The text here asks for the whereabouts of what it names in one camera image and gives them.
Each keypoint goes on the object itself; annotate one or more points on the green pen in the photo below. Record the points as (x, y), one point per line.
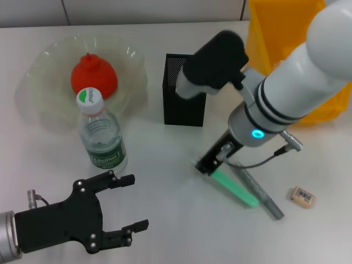
(236, 189)

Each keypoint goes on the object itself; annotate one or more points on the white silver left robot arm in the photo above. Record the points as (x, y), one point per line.
(6, 233)

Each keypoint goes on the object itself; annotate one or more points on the clear green-label water bottle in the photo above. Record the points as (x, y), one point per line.
(104, 143)

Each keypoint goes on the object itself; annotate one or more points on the pale green glass fruit plate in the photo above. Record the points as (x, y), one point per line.
(46, 90)

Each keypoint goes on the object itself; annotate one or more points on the black mesh pen holder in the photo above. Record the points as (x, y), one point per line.
(184, 112)

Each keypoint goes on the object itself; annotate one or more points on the yellow plastic bin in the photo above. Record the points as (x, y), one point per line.
(258, 41)

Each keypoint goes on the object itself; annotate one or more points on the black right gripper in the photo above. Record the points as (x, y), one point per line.
(220, 149)

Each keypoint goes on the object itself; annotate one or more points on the beige barcode eraser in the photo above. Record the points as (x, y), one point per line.
(302, 195)

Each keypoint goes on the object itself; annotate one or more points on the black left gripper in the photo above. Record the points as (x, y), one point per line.
(60, 222)

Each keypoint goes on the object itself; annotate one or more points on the grey marker pen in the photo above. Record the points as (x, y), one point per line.
(264, 198)

